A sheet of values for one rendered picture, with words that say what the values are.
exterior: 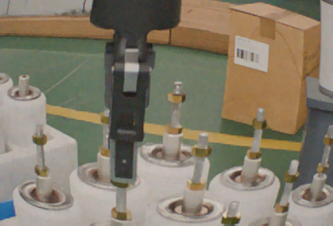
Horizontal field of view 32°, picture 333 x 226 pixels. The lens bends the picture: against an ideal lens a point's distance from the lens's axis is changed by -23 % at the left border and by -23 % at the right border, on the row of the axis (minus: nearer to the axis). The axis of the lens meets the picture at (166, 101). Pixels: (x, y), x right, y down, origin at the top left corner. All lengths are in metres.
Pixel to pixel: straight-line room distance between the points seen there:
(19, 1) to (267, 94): 1.41
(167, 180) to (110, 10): 0.35
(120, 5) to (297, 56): 1.21
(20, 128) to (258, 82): 0.88
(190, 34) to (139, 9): 1.99
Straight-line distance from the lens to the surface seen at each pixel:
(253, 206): 0.78
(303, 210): 0.73
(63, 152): 1.07
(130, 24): 0.53
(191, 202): 0.71
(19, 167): 1.00
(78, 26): 2.62
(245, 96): 1.79
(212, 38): 2.50
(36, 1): 2.77
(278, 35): 1.72
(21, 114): 1.03
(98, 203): 0.75
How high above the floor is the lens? 0.57
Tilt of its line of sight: 17 degrees down
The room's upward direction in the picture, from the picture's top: 5 degrees clockwise
